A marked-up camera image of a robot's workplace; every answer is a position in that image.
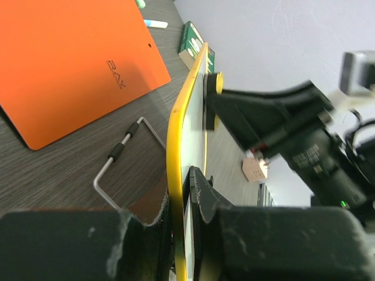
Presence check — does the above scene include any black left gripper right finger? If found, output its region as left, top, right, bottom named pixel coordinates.
left=189, top=167, right=374, bottom=280

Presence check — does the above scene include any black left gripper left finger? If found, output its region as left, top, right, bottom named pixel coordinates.
left=1, top=196, right=172, bottom=280

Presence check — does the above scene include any orange clipboard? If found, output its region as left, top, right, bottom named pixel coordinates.
left=1, top=1, right=171, bottom=150

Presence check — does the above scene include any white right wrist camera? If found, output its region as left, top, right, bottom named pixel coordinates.
left=328, top=50, right=374, bottom=111

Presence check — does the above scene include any metal wire whiteboard stand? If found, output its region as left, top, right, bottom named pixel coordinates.
left=92, top=116, right=166, bottom=210

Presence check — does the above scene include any white blue-capped marker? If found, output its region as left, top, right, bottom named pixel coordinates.
left=144, top=19, right=168, bottom=29

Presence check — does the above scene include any yellow-framed whiteboard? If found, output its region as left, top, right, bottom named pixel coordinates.
left=166, top=43, right=209, bottom=280

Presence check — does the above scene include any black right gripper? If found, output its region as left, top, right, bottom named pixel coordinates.
left=213, top=81, right=373, bottom=205

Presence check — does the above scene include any green highlighter marker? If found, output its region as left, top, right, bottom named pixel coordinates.
left=135, top=0, right=146, bottom=9

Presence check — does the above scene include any green cover book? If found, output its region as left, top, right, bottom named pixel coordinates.
left=178, top=21, right=204, bottom=69

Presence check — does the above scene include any yellow bone-shaped eraser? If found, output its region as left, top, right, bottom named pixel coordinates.
left=203, top=72, right=224, bottom=131

